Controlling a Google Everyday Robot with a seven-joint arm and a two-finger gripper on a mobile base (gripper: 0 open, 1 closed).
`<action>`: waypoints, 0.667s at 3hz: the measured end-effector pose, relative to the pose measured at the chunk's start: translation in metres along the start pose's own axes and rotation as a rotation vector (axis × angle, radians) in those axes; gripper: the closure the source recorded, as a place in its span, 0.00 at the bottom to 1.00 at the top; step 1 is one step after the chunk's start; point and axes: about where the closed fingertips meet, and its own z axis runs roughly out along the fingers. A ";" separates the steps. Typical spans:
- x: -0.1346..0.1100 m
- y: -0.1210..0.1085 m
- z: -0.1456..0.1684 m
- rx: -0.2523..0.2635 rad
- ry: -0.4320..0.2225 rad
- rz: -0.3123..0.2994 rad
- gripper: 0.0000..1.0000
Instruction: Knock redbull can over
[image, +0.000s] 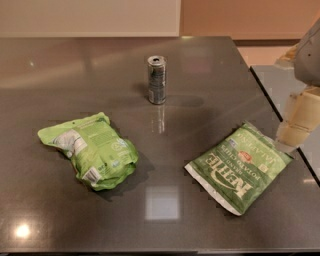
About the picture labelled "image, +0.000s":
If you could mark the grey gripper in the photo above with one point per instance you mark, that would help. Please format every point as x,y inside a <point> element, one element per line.
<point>308,58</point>

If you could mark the silver redbull can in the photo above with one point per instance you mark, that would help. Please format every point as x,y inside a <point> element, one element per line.
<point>157,79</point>

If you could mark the green Kettle chips bag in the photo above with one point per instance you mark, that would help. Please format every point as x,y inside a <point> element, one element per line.
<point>238,170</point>

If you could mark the light green snack bag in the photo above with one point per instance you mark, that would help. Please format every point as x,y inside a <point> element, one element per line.
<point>101,158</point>

